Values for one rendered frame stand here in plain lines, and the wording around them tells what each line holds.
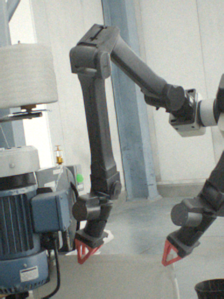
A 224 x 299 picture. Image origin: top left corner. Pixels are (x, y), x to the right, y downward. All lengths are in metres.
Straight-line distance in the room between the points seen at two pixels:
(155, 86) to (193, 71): 8.43
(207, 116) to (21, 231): 0.78
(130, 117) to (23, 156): 9.05
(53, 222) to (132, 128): 9.04
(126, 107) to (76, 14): 1.78
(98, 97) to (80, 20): 8.35
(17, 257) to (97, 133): 0.40
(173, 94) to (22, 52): 0.51
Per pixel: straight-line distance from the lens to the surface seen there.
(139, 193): 10.61
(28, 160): 1.50
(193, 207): 1.57
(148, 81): 1.83
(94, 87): 1.64
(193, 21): 10.32
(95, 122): 1.68
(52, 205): 1.50
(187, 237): 1.67
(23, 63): 1.61
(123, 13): 10.58
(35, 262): 1.54
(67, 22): 9.67
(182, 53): 10.36
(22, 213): 1.51
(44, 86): 1.62
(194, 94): 2.04
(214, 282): 4.54
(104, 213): 1.79
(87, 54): 1.61
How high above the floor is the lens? 1.47
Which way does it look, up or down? 3 degrees down
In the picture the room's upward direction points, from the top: 7 degrees counter-clockwise
